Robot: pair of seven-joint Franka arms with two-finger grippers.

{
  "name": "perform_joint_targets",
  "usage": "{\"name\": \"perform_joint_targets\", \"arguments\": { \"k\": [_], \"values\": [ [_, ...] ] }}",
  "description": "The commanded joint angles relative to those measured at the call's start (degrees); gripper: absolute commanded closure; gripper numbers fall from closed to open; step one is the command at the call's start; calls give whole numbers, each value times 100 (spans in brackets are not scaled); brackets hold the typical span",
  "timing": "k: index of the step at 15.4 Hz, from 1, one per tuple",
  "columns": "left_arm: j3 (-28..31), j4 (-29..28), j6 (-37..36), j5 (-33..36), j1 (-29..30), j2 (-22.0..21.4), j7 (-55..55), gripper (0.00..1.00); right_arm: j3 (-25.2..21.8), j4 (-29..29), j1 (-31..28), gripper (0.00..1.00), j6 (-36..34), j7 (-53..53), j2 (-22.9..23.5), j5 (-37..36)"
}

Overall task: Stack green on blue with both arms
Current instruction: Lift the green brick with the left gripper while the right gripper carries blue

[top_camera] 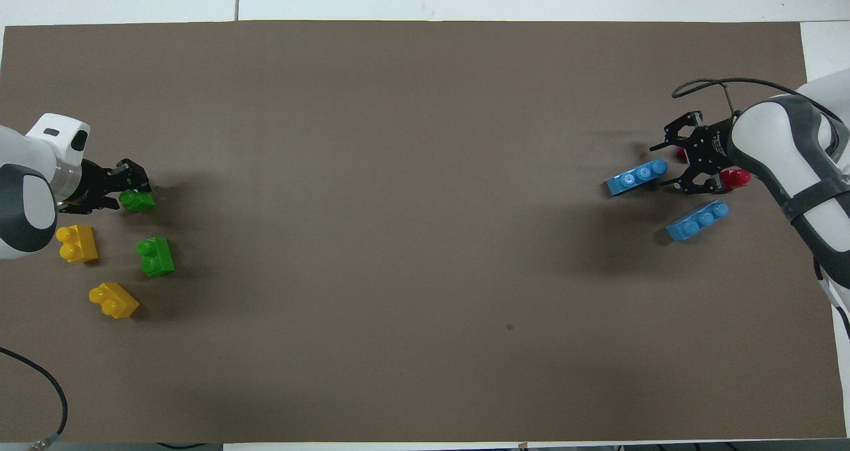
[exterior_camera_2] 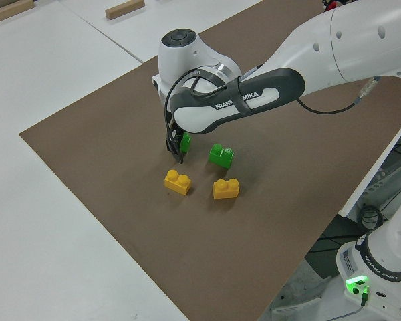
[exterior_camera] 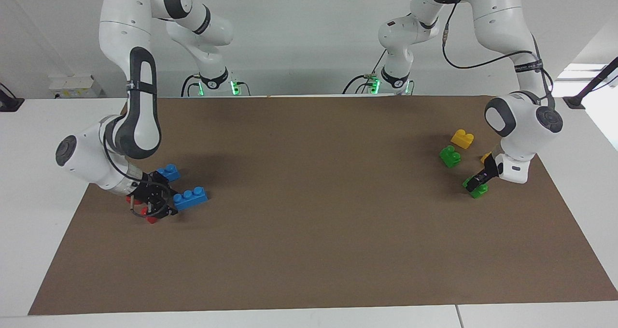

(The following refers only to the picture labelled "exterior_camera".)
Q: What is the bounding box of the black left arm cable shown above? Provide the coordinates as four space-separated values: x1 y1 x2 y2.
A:
410 0 556 109

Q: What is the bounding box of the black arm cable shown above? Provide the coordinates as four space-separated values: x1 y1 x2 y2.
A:
410 0 556 109
103 118 175 218

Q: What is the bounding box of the green two-stud toy block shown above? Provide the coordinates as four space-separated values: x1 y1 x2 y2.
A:
439 145 462 169
462 176 489 199

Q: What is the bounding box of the white cardboard box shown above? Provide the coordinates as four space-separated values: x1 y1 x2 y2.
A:
48 75 104 99

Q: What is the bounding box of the black clamp stand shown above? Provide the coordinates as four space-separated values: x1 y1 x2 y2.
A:
0 83 25 112
562 57 618 110

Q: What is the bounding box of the blue three-stud toy block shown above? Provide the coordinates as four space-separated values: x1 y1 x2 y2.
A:
156 164 181 182
173 186 209 211

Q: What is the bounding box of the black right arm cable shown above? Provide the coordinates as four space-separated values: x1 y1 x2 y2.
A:
103 118 175 218

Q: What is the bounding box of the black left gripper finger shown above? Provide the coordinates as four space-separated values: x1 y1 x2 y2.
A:
469 170 493 190

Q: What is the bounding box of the brown paper table mat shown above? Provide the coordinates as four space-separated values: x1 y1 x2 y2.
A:
28 95 618 315

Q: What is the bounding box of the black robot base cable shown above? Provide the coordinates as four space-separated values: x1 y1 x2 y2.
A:
181 73 201 98
343 49 387 95

